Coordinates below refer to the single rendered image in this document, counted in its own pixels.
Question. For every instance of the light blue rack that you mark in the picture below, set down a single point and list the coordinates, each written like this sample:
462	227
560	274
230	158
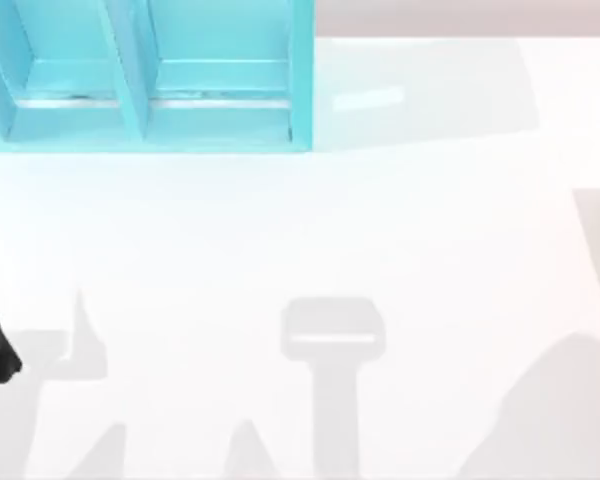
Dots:
220	75

